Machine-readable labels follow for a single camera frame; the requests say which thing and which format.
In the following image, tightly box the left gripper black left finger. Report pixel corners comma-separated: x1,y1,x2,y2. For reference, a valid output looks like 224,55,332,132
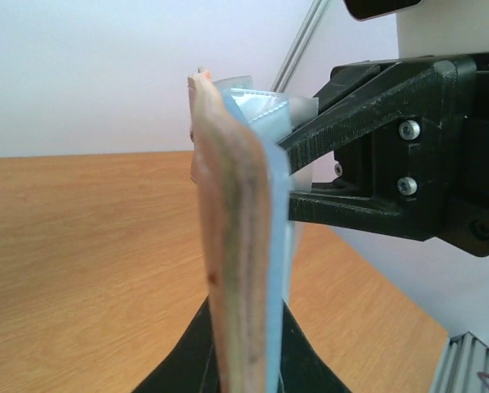
134,300,220,393

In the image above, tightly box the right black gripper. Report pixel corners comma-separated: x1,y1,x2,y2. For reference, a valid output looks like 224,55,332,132
280,52,489,257

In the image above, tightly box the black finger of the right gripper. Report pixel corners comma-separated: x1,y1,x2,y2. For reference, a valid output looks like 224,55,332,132
315,61,396,115

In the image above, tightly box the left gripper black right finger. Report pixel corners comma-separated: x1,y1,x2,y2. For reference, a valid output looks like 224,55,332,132
278,303,351,393

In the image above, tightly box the pink leather card holder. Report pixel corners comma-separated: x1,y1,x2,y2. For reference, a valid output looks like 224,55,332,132
186,67,319,393

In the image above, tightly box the right aluminium corner post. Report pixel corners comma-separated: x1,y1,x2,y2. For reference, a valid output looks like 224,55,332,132
270,0,332,93

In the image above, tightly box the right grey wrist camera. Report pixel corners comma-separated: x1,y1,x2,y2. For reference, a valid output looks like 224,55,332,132
342,0,489,61

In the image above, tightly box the aluminium rail base frame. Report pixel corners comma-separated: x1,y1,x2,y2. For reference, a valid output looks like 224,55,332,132
429,332,489,393

